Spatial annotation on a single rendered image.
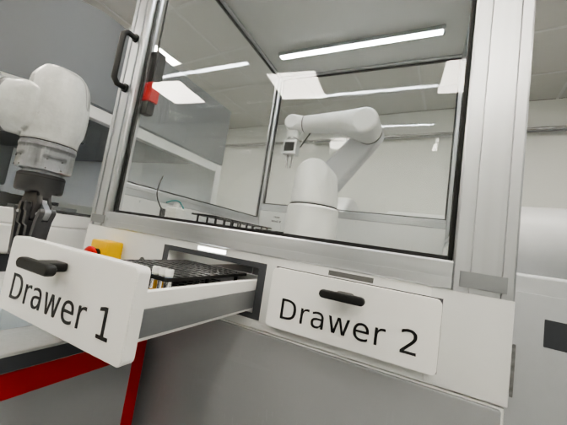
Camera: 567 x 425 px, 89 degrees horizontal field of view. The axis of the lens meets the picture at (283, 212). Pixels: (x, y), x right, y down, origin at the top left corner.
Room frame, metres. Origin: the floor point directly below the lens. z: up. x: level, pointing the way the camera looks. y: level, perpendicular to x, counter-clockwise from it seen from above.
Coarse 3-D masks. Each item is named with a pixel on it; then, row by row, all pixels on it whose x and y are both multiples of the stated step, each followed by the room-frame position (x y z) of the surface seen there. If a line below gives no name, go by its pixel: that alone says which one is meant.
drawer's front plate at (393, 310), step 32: (288, 288) 0.55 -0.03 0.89; (320, 288) 0.52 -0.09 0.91; (352, 288) 0.50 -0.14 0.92; (384, 288) 0.48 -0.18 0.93; (288, 320) 0.55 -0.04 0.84; (352, 320) 0.50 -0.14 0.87; (384, 320) 0.47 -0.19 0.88; (416, 320) 0.45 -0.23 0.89; (384, 352) 0.47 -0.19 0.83; (416, 352) 0.45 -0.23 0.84
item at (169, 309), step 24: (168, 288) 0.40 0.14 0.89; (192, 288) 0.44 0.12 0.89; (216, 288) 0.49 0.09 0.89; (240, 288) 0.56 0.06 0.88; (144, 312) 0.36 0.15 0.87; (168, 312) 0.40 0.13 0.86; (192, 312) 0.44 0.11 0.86; (216, 312) 0.49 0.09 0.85; (240, 312) 0.57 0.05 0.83; (144, 336) 0.37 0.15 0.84
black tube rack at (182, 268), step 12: (144, 264) 0.54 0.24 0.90; (156, 264) 0.57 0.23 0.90; (168, 264) 0.59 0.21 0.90; (180, 264) 0.62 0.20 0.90; (192, 264) 0.65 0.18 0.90; (204, 264) 0.69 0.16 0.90; (180, 276) 0.48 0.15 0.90; (192, 276) 0.51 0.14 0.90; (204, 276) 0.52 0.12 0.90; (216, 276) 0.55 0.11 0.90; (228, 276) 0.58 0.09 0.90; (240, 276) 0.62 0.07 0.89
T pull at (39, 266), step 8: (24, 256) 0.38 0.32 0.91; (16, 264) 0.37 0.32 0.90; (24, 264) 0.37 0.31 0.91; (32, 264) 0.36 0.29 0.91; (40, 264) 0.35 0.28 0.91; (48, 264) 0.35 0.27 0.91; (56, 264) 0.37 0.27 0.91; (64, 264) 0.38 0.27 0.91; (40, 272) 0.35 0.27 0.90; (48, 272) 0.35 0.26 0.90; (56, 272) 0.35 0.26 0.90
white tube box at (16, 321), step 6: (0, 312) 0.51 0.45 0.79; (6, 312) 0.51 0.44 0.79; (0, 318) 0.51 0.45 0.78; (6, 318) 0.52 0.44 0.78; (12, 318) 0.52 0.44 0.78; (18, 318) 0.53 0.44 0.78; (0, 324) 0.51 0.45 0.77; (6, 324) 0.52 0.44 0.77; (12, 324) 0.53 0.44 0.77; (18, 324) 0.53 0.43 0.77; (24, 324) 0.54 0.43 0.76; (30, 324) 0.55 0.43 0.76; (0, 330) 0.51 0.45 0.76
